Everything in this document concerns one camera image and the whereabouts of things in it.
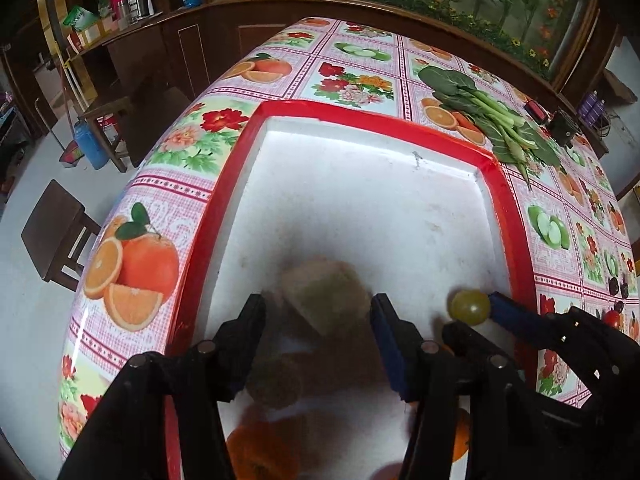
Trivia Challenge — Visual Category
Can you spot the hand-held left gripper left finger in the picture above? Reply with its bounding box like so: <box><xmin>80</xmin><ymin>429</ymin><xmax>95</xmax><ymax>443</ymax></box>
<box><xmin>57</xmin><ymin>292</ymin><xmax>267</xmax><ymax>480</ymax></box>

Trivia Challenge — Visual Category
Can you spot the blue water jug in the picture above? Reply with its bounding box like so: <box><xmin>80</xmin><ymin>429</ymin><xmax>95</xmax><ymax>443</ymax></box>
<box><xmin>72</xmin><ymin>120</ymin><xmax>111</xmax><ymax>171</ymax></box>

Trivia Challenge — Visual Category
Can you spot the green cherry tomato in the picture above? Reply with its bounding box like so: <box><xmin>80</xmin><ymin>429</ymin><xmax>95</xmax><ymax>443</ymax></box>
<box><xmin>447</xmin><ymin>289</ymin><xmax>492</xmax><ymax>325</ymax></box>

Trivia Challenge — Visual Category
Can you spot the dark wooden chair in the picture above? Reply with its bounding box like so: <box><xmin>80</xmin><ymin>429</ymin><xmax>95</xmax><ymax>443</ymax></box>
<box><xmin>77</xmin><ymin>85</ymin><xmax>193</xmax><ymax>173</ymax></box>

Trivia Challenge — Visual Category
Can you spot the red and white tray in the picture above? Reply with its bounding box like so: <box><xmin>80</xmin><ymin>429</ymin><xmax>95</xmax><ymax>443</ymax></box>
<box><xmin>165</xmin><ymin>100</ymin><xmax>538</xmax><ymax>480</ymax></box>

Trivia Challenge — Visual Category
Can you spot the green packet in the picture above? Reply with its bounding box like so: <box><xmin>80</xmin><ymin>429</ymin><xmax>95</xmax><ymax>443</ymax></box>
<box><xmin>61</xmin><ymin>5</ymin><xmax>101</xmax><ymax>31</ymax></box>

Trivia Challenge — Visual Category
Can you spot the leafy green vegetable bunch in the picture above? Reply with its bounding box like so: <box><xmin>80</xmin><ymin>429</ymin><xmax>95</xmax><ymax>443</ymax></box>
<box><xmin>417</xmin><ymin>66</ymin><xmax>563</xmax><ymax>191</ymax></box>

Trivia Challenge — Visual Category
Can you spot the red round fruit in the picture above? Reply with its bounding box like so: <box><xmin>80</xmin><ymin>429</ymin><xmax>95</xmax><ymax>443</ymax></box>
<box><xmin>372</xmin><ymin>462</ymin><xmax>408</xmax><ymax>480</ymax></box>

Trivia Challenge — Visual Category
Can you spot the beige corn cob piece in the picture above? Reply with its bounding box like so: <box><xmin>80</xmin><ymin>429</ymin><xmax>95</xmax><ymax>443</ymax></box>
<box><xmin>277</xmin><ymin>257</ymin><xmax>375</xmax><ymax>338</ymax></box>
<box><xmin>245</xmin><ymin>340</ymin><xmax>351</xmax><ymax>411</ymax></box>

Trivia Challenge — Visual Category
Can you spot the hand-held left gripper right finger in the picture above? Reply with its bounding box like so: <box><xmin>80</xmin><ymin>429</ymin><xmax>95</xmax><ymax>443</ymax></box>
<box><xmin>370</xmin><ymin>292</ymin><xmax>546</xmax><ymax>480</ymax></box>

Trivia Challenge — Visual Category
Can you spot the floral fruit print tablecloth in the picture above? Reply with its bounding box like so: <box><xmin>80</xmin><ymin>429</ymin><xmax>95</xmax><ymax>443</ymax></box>
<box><xmin>57</xmin><ymin>16</ymin><xmax>640</xmax><ymax>463</ymax></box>

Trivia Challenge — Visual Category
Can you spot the wooden cabinet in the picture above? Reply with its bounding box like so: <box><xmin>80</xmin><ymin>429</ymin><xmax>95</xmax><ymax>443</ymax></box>
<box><xmin>70</xmin><ymin>0</ymin><xmax>611</xmax><ymax>161</ymax></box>

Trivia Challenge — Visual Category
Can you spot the dark wooden stool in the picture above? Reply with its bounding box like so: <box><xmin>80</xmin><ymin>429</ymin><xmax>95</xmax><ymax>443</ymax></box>
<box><xmin>20</xmin><ymin>179</ymin><xmax>103</xmax><ymax>293</ymax></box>

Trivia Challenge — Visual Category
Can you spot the small black box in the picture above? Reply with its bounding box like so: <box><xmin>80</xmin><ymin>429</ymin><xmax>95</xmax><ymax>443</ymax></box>
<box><xmin>550</xmin><ymin>110</ymin><xmax>581</xmax><ymax>148</ymax></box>

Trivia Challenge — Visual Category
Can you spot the cardboard box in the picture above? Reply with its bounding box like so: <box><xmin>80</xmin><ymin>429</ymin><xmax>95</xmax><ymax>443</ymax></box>
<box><xmin>75</xmin><ymin>12</ymin><xmax>121</xmax><ymax>47</ymax></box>

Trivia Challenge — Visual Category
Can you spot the small broom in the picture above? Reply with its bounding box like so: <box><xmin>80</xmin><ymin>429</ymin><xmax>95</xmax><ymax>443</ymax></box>
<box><xmin>32</xmin><ymin>97</ymin><xmax>86</xmax><ymax>167</ymax></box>

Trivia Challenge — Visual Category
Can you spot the wooden wall shelf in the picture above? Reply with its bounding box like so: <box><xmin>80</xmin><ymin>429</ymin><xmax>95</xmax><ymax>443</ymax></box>
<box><xmin>602</xmin><ymin>67</ymin><xmax>638</xmax><ymax>103</ymax></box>

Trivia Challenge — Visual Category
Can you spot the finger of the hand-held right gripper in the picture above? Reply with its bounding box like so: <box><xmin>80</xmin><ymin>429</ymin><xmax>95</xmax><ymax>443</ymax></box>
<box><xmin>441</xmin><ymin>321</ymin><xmax>506</xmax><ymax>358</ymax></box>
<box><xmin>487</xmin><ymin>291</ymin><xmax>556</xmax><ymax>346</ymax></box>

